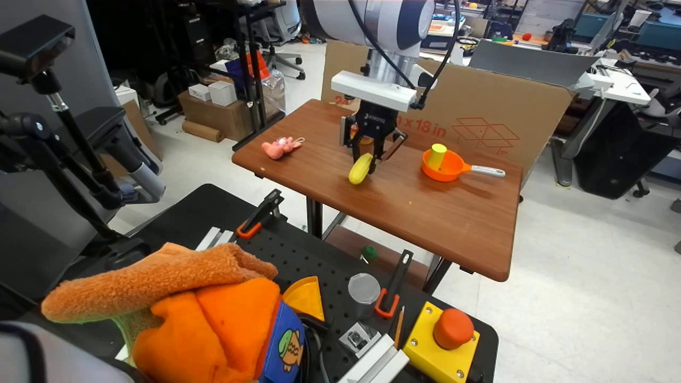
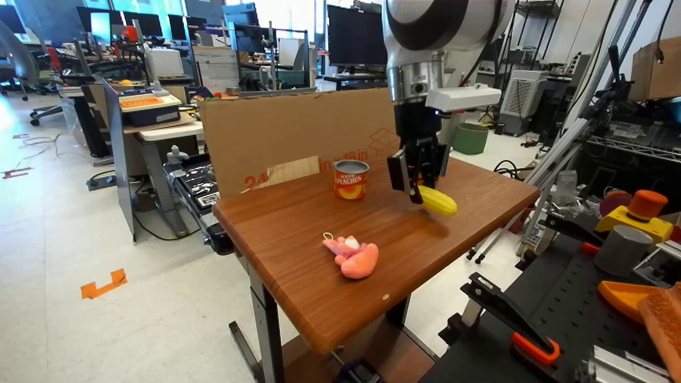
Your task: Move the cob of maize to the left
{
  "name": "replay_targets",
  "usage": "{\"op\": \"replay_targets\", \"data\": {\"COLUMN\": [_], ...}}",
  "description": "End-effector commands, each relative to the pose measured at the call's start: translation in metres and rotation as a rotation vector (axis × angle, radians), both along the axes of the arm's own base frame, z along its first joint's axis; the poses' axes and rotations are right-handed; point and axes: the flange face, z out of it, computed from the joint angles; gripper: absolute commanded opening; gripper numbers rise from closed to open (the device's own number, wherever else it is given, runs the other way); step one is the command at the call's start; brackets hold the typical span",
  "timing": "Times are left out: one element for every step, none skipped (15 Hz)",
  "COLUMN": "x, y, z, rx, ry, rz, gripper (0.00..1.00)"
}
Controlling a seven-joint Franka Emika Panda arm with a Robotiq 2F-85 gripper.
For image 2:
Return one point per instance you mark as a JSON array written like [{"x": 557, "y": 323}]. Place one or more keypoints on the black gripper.
[{"x": 417, "y": 119}]

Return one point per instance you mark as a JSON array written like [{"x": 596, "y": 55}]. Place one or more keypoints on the yellow toy maize cob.
[{"x": 440, "y": 202}]

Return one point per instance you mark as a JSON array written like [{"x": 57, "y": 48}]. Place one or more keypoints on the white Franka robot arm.
[{"x": 440, "y": 33}]

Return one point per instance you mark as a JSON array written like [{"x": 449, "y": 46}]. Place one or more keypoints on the green bin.
[{"x": 472, "y": 138}]

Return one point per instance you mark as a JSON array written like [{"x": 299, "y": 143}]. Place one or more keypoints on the orange labelled tin can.
[{"x": 352, "y": 182}]

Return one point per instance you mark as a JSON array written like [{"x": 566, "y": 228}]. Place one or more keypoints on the pink plush toy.
[{"x": 359, "y": 261}]

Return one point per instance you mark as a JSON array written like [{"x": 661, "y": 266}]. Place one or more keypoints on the brown wooden table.
[{"x": 305, "y": 240}]

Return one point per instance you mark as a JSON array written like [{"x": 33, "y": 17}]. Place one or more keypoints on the cardboard panel with red print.
[{"x": 283, "y": 135}]

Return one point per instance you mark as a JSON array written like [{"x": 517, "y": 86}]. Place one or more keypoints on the black computer monitor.
[{"x": 357, "y": 35}]

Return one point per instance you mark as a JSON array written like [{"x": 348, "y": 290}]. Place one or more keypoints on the black perforated board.
[{"x": 566, "y": 311}]

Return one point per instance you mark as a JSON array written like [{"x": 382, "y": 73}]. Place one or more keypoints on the black equipment rack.
[{"x": 198, "y": 194}]

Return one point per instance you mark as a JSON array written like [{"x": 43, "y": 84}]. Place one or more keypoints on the grey cylinder block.
[{"x": 619, "y": 251}]

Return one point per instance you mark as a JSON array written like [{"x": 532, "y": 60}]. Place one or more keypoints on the yellow box with orange button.
[{"x": 634, "y": 219}]

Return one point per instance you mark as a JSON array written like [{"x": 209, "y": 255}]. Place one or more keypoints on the orange wedge block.
[{"x": 629, "y": 299}]

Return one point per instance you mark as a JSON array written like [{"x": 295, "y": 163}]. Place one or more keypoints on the white desk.
[{"x": 167, "y": 131}]

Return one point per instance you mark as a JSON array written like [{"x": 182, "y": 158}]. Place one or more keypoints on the brown cardboard box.
[{"x": 656, "y": 67}]

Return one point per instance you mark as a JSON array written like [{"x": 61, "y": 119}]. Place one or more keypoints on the black case with orange lid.
[{"x": 150, "y": 109}]

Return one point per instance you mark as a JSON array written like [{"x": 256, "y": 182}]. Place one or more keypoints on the aluminium extrusion bar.
[{"x": 618, "y": 364}]

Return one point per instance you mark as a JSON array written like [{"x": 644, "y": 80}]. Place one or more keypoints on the grey desk partition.
[{"x": 117, "y": 140}]

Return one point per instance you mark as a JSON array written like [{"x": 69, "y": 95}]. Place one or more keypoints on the grey office chair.
[{"x": 21, "y": 65}]

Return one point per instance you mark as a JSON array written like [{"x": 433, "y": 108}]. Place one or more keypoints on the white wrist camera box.
[{"x": 464, "y": 96}]

